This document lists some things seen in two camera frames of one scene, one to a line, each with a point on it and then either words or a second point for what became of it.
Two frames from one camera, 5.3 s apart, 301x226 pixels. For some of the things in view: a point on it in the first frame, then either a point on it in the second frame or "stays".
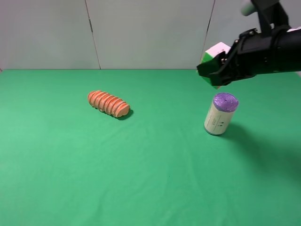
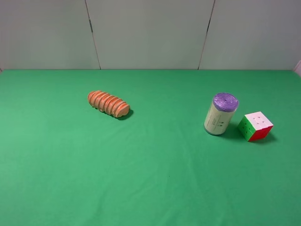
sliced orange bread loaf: x=108 y=103 stays
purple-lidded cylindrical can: x=219 y=116 stays
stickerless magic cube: x=219 y=48 → x=255 y=126
